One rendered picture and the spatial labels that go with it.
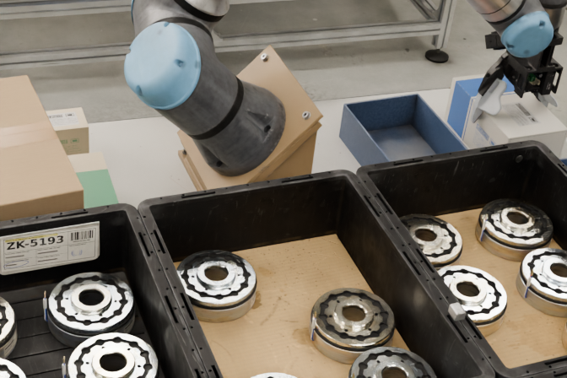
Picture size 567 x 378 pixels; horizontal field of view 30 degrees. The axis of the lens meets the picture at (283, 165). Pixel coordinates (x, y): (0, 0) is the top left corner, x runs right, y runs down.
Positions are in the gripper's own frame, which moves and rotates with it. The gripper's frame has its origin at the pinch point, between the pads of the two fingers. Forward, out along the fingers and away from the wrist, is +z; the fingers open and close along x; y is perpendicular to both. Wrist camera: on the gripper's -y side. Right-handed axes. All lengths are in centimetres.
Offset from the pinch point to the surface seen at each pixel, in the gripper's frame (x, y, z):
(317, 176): -51, 30, -17
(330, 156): -31.9, -3.6, 6.2
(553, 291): -26, 52, -10
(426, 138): -13.3, -3.4, 5.2
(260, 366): -66, 51, -7
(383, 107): -20.0, -8.9, 1.1
